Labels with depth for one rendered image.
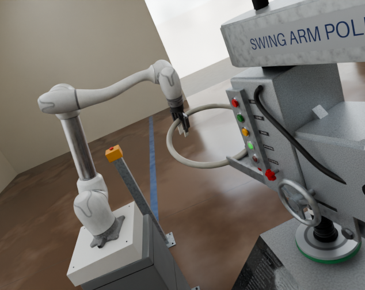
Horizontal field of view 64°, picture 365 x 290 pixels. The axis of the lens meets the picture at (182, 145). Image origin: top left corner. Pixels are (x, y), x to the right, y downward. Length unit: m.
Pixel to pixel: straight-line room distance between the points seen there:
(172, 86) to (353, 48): 1.06
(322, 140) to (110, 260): 1.23
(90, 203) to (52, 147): 6.58
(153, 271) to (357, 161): 1.25
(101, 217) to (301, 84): 1.22
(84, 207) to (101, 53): 5.98
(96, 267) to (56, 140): 6.55
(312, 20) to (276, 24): 0.10
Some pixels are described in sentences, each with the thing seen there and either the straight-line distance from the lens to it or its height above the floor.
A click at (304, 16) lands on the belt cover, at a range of 0.62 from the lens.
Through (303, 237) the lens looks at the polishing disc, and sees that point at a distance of 1.23.
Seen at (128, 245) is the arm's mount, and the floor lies 0.91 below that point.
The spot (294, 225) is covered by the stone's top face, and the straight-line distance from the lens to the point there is 1.37.
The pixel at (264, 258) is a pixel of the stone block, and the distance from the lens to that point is 1.33.
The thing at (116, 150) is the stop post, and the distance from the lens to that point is 2.44.
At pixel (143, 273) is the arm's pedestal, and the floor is 0.71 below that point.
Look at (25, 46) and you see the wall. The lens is 7.78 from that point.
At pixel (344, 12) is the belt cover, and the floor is 1.68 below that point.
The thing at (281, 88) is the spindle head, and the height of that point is 1.54.
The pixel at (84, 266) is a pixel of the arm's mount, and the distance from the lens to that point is 1.70.
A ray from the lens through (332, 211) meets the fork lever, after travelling 0.98.
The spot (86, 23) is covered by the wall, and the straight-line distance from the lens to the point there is 7.40.
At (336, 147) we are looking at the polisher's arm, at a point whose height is 1.40.
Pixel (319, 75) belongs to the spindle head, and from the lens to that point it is 0.87.
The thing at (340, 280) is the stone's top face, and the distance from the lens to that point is 1.17.
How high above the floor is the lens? 1.78
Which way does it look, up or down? 21 degrees down
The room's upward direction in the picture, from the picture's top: 25 degrees counter-clockwise
